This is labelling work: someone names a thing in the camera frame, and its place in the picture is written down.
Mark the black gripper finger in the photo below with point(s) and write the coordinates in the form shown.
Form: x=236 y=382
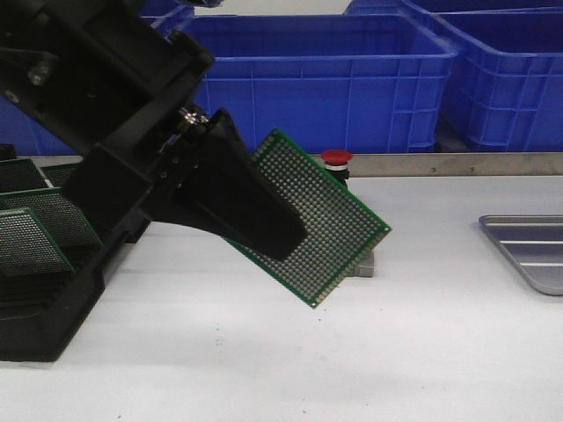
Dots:
x=206 y=180

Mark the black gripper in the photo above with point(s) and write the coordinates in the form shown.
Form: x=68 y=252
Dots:
x=110 y=86

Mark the green perforated circuit board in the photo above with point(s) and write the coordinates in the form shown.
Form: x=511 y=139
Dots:
x=341 y=230

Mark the rear dark board in rack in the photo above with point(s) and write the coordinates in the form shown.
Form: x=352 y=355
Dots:
x=20 y=175

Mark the black slotted board rack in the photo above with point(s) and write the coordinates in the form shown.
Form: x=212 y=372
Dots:
x=40 y=314

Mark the silver metal tray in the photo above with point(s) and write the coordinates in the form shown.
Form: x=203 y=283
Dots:
x=532 y=244

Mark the left rear blue crate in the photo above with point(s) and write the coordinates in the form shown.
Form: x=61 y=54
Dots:
x=157 y=8

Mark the left blue plastic crate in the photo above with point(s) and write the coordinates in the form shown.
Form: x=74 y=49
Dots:
x=29 y=138

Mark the blue plastic crate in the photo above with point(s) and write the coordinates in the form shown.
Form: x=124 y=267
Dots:
x=29 y=138
x=504 y=93
x=365 y=83

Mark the red emergency stop button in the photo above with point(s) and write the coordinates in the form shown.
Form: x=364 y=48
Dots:
x=336 y=162

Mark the middle blue plastic crate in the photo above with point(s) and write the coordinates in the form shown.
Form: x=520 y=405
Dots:
x=365 y=83

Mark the grey metal clamp block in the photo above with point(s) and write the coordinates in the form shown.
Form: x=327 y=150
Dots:
x=366 y=268

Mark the far right rear blue crate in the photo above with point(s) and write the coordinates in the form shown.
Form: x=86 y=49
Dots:
x=444 y=6

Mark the right blue plastic crate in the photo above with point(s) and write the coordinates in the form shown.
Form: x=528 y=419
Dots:
x=504 y=93

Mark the metal table edge rail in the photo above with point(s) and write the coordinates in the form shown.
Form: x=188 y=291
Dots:
x=440 y=165

